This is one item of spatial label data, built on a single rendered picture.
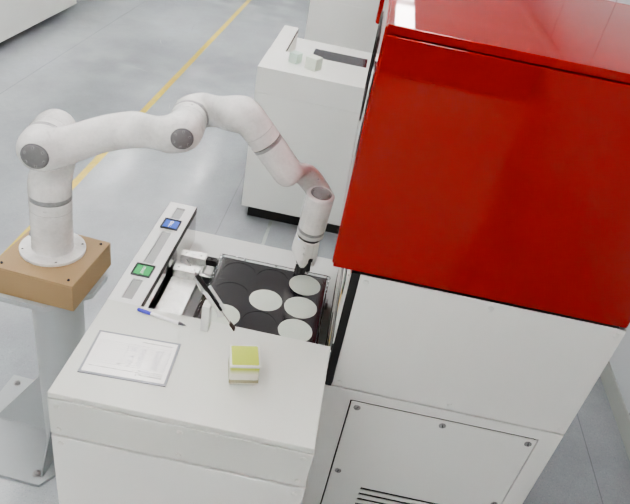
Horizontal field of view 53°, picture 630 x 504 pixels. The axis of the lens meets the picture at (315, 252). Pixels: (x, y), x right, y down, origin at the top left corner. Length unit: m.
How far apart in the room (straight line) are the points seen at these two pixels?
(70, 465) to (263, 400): 0.52
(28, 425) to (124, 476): 1.09
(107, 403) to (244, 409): 0.31
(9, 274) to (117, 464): 0.66
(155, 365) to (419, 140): 0.82
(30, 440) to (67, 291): 0.92
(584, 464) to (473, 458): 1.19
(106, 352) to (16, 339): 1.52
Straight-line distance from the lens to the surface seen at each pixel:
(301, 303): 1.94
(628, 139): 1.46
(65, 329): 2.19
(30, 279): 1.99
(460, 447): 1.99
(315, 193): 1.83
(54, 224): 1.96
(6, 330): 3.19
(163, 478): 1.68
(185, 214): 2.16
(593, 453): 3.23
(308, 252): 1.92
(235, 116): 1.71
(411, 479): 2.11
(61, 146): 1.80
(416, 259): 1.53
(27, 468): 2.65
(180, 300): 1.93
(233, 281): 1.98
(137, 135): 1.76
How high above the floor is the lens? 2.13
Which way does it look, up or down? 34 degrees down
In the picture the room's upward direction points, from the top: 12 degrees clockwise
